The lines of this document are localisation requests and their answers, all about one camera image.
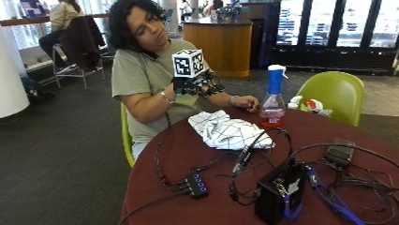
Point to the dark jacket on chair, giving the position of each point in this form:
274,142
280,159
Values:
82,40

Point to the clear bottle with blue cap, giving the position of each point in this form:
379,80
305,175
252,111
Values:
273,100

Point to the green chair under person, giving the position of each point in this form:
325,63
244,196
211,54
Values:
125,137

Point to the metal frame chair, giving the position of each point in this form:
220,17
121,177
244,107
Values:
79,72

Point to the white marker cube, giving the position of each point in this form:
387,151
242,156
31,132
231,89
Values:
188,63

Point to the green plastic chair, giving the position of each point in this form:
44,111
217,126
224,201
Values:
333,93

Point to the person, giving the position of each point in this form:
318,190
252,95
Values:
60,18
144,75

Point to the round wooden counter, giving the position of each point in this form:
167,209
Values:
224,47

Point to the black box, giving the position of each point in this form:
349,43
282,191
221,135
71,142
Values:
276,193

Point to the white and red plush toy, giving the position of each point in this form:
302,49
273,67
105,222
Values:
314,105

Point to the white checked cloth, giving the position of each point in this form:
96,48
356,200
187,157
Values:
227,131

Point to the white column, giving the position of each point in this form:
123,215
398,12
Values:
10,78

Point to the black bag on floor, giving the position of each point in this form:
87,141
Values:
35,90

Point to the wooden bar ledge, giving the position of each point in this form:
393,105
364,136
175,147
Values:
50,19

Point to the small black flat device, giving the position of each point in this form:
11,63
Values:
340,152

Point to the glass items on counter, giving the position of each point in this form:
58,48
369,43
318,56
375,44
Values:
228,14

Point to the black hub with blue lights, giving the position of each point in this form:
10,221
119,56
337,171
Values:
197,185

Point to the black glass door fridges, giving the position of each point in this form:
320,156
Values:
333,31

